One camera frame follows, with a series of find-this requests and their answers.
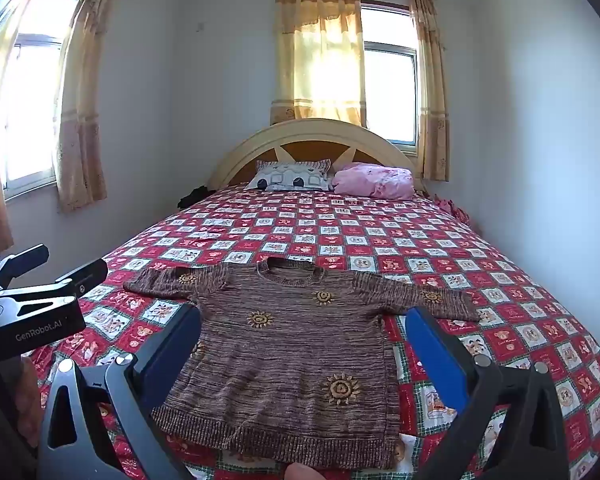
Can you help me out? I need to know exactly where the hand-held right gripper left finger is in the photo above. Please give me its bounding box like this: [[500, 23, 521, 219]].
[[39, 304, 202, 480]]

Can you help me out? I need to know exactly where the white patterned pillow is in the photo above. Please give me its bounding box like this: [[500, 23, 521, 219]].
[[244, 158, 333, 192]]

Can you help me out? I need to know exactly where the yellow curtain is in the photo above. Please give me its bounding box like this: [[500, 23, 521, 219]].
[[0, 0, 33, 262], [271, 0, 369, 129], [409, 0, 452, 184], [54, 0, 127, 214]]

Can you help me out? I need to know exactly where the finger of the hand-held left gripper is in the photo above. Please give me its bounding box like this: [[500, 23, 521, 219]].
[[54, 258, 109, 295], [0, 243, 50, 282]]

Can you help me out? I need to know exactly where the red checkered printed blanket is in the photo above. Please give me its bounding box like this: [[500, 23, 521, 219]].
[[22, 183, 600, 480]]

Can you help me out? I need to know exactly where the brown knitted sweater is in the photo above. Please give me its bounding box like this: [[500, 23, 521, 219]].
[[123, 256, 482, 471]]

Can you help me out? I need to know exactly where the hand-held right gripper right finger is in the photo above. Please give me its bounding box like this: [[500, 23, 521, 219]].
[[405, 306, 572, 480]]

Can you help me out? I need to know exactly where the side window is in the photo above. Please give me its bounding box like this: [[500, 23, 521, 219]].
[[0, 0, 83, 198]]

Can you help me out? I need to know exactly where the pink pillow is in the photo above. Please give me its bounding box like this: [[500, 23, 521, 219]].
[[331, 162, 414, 199]]

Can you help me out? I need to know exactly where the dark cloth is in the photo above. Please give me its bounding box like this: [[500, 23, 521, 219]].
[[177, 185, 217, 210]]

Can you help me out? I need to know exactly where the window behind headboard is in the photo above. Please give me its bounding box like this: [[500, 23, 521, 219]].
[[359, 4, 422, 149]]

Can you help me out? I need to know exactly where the dark clothing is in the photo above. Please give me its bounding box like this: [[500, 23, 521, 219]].
[[0, 350, 48, 480]]

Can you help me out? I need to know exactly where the cream arched headboard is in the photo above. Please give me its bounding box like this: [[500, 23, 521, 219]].
[[207, 118, 428, 195]]

